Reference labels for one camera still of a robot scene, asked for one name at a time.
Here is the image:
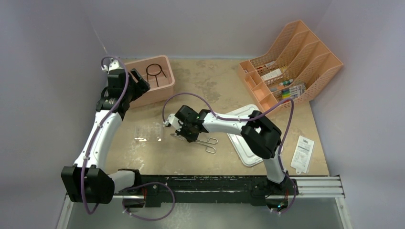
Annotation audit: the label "white plastic strip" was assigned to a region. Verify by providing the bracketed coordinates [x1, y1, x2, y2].
[290, 135, 315, 175]

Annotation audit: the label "clear well plate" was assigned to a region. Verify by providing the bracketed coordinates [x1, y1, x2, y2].
[134, 123, 163, 142]

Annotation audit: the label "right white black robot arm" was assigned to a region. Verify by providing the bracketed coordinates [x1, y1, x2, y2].
[165, 105, 287, 194]

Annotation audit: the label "metal crucible tongs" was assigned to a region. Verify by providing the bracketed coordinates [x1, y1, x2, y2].
[170, 134, 219, 154]

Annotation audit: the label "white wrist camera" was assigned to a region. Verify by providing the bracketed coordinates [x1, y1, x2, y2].
[163, 114, 181, 130]
[101, 60, 124, 74]

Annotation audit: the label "orange mesh file organizer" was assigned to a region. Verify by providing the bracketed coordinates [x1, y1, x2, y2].
[237, 21, 343, 112]

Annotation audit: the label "pink plastic bin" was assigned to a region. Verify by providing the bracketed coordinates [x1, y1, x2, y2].
[125, 55, 175, 108]

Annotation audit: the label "aluminium rail frame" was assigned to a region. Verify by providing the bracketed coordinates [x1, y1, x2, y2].
[57, 175, 352, 229]

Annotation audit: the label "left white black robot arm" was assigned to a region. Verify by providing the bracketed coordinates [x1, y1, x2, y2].
[61, 69, 150, 204]

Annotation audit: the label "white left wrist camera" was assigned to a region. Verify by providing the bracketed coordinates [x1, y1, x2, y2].
[101, 60, 124, 74]

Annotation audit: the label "white plastic bin lid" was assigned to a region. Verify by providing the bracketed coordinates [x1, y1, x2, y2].
[226, 104, 263, 167]

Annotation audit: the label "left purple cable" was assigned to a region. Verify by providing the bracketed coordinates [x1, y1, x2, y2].
[80, 56, 176, 221]

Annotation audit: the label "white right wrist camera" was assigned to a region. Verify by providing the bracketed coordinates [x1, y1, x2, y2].
[163, 114, 181, 130]

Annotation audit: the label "set of coloured markers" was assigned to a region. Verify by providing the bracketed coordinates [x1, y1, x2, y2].
[281, 83, 306, 100]

